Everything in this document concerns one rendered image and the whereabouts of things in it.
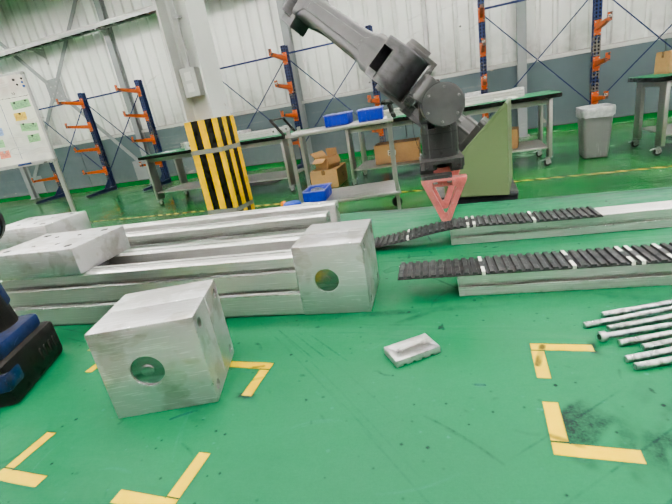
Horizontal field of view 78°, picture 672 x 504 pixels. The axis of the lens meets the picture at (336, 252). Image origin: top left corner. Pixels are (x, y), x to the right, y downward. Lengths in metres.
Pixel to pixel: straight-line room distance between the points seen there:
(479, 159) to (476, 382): 0.68
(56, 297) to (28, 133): 5.43
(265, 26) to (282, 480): 8.87
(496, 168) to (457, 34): 7.25
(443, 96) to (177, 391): 0.48
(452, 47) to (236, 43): 4.13
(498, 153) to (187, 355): 0.79
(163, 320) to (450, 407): 0.26
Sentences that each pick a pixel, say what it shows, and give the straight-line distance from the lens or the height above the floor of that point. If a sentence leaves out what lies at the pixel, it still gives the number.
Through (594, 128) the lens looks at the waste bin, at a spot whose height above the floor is 0.33.
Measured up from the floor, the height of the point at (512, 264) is 0.81.
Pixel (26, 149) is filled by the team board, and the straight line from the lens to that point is 6.19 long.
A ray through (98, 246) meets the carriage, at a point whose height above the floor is 0.89.
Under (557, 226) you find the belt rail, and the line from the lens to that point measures 0.75.
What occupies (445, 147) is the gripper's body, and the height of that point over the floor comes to 0.94.
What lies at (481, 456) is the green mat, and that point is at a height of 0.78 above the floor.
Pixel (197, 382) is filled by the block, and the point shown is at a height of 0.81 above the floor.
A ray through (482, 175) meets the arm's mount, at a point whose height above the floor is 0.83.
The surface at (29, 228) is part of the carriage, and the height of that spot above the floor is 0.90.
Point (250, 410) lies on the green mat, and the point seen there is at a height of 0.78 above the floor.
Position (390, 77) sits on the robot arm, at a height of 1.06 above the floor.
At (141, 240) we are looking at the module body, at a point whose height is 0.85.
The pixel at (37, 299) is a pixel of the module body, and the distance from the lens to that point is 0.79.
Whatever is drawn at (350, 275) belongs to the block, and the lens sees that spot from 0.52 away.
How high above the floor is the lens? 1.03
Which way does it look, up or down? 19 degrees down
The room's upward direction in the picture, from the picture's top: 10 degrees counter-clockwise
